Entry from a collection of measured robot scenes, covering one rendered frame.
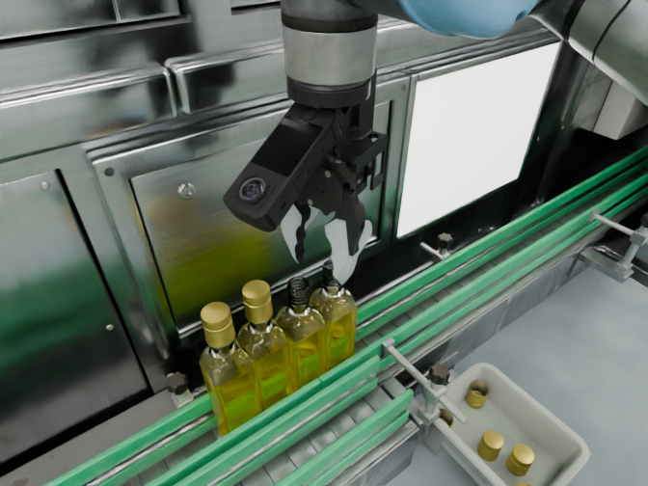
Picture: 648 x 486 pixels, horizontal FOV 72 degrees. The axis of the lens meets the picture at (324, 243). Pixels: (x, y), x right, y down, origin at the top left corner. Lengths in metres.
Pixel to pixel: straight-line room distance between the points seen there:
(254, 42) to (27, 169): 0.29
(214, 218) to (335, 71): 0.33
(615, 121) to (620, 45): 1.14
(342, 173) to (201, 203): 0.26
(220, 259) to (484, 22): 0.50
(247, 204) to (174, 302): 0.35
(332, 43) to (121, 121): 0.27
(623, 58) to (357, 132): 0.21
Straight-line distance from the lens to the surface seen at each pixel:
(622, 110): 1.47
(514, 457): 0.87
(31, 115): 0.52
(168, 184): 0.57
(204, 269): 0.66
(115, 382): 0.80
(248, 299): 0.54
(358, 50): 0.36
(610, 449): 1.03
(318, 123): 0.37
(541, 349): 1.11
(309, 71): 0.36
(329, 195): 0.41
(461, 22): 0.26
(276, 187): 0.35
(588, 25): 0.35
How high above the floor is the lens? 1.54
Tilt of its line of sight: 39 degrees down
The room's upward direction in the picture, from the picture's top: straight up
